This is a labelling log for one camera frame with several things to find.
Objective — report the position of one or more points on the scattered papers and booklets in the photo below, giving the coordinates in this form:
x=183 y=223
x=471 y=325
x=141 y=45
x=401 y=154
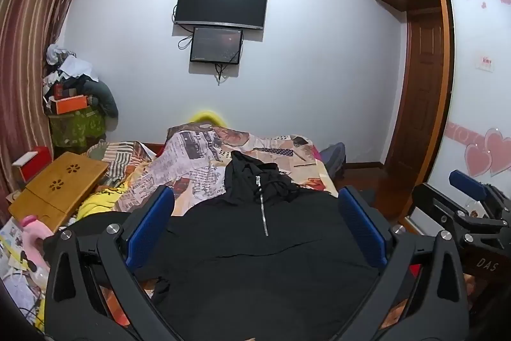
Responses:
x=16 y=265

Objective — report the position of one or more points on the printed blanket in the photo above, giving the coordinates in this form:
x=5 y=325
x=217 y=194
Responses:
x=199 y=161

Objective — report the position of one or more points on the pink plush toy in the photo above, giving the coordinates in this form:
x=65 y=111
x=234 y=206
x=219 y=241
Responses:
x=34 y=241

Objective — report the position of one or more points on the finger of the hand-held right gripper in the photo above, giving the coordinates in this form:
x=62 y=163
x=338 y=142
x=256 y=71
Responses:
x=467 y=184
x=439 y=205

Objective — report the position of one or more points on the striped grey cloth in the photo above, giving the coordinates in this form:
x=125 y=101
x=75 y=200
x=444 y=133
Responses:
x=119 y=159

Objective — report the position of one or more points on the small wall-mounted black monitor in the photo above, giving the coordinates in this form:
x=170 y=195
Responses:
x=216 y=44

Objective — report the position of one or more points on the brown wooden door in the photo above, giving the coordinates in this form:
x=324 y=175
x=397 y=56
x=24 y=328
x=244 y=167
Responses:
x=421 y=93

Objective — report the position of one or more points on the white wardrobe door heart stickers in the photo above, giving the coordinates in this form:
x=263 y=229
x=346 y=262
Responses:
x=475 y=85

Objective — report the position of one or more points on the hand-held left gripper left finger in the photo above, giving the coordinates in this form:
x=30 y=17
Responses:
x=151 y=223

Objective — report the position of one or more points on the yellow cloth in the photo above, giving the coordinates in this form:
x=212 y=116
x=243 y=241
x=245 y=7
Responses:
x=98 y=199

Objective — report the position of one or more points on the red and white box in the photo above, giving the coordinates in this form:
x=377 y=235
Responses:
x=34 y=163

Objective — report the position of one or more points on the yellow round cushion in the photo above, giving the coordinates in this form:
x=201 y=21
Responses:
x=207 y=117

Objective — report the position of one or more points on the black zip hoodie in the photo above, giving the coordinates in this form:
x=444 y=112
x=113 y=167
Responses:
x=255 y=245

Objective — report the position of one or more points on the striped brown curtain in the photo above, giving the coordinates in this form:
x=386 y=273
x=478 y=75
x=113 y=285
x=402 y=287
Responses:
x=28 y=45

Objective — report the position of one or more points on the orange box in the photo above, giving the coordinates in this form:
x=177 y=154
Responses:
x=71 y=104

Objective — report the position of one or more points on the dark blue bag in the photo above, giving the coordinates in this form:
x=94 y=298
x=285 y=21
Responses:
x=333 y=159

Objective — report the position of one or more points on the green patterned bag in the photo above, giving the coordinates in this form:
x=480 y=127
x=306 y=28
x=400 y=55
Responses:
x=76 y=127

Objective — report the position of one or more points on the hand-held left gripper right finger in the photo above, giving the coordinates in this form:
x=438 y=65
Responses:
x=361 y=223

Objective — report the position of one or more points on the wall-mounted black television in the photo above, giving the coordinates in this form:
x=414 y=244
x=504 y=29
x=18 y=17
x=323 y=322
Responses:
x=222 y=2

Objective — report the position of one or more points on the wooden lap desk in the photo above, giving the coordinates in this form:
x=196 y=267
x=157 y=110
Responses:
x=60 y=185

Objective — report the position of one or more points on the pile of clothes and papers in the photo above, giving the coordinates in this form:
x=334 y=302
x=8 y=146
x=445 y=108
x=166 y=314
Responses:
x=76 y=81

